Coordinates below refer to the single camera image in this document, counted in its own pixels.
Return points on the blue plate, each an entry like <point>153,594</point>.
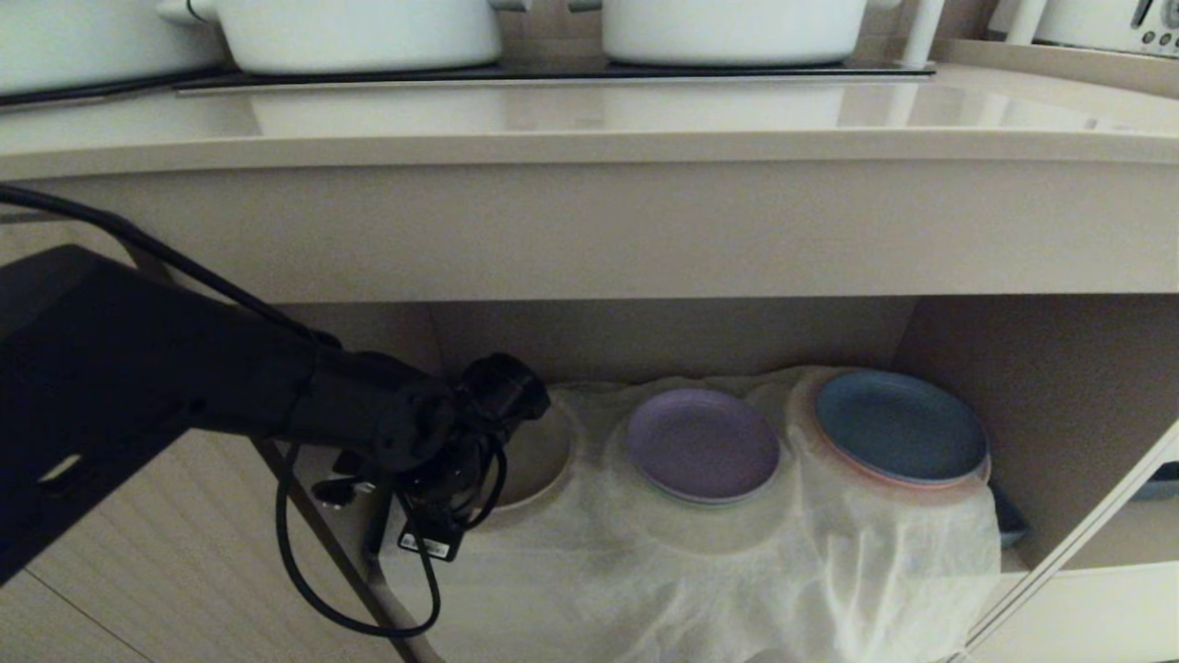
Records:
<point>898,428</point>

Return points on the white translucent cloth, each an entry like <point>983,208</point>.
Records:
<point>700,580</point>

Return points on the white kitchen appliance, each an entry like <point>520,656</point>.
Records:
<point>1105,23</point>

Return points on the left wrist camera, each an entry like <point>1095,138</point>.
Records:
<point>429,539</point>

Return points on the pink plate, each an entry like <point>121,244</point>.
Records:
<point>834,460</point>

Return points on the purple plate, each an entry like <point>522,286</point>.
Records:
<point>705,442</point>

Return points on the white cooking pot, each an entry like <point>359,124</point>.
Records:
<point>83,37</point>
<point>359,32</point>
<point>737,28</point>

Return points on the cream plate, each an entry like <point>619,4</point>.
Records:
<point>543,460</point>

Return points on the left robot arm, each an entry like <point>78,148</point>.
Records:
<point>138,368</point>

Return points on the black induction hob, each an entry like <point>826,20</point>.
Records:
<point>553,72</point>

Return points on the white-edged cabinet door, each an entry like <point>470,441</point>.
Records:
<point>1078,543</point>

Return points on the beige cabinet door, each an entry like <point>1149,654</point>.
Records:
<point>166,552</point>

